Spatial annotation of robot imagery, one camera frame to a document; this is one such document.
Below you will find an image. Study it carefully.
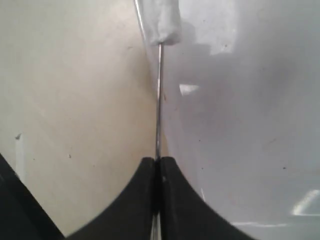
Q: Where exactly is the thin metal skewer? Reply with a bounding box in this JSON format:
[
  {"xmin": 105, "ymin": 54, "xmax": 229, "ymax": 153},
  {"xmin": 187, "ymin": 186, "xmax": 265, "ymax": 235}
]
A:
[{"xmin": 151, "ymin": 43, "xmax": 164, "ymax": 240}]

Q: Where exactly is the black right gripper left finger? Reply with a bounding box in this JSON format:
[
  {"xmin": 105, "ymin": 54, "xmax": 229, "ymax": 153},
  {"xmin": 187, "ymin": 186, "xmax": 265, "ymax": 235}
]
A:
[{"xmin": 67, "ymin": 157, "xmax": 155, "ymax": 240}]

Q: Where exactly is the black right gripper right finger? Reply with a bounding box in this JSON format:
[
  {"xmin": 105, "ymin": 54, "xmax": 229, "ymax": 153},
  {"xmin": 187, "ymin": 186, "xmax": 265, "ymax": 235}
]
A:
[{"xmin": 159, "ymin": 157, "xmax": 244, "ymax": 240}]

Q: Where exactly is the white plastic tray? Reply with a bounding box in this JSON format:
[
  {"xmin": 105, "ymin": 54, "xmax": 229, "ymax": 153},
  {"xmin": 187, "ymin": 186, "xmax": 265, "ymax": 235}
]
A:
[{"xmin": 132, "ymin": 0, "xmax": 320, "ymax": 240}]

